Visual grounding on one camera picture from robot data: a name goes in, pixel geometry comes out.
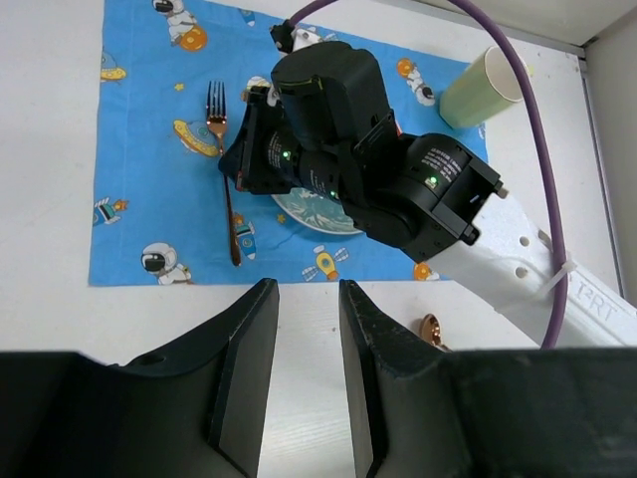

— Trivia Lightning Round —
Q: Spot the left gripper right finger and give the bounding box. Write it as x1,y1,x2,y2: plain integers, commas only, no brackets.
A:
339,280,636,477

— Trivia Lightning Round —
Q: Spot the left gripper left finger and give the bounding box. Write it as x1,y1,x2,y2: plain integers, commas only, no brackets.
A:
1,279,280,477

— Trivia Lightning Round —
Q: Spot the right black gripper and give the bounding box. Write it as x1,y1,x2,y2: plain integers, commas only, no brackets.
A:
219,41,398,195

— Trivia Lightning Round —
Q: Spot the rose gold spoon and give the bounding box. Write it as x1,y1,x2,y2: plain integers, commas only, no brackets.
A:
418,314,451,353

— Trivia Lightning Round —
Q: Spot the red teal floral plate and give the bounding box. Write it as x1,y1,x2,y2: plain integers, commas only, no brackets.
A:
272,188,361,235

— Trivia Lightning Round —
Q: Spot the rose gold fork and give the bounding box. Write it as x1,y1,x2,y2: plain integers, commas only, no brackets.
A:
205,80,244,268

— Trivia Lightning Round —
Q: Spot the blue space print cloth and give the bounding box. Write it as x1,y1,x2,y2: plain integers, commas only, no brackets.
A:
88,0,490,288

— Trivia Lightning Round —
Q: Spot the light green mug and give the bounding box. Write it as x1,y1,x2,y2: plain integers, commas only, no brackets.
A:
439,46,524,128

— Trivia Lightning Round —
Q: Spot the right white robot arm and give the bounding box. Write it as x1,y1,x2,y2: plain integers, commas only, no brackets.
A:
219,42,636,347

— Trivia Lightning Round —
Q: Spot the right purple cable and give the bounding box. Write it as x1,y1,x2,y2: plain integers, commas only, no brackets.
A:
288,0,571,350

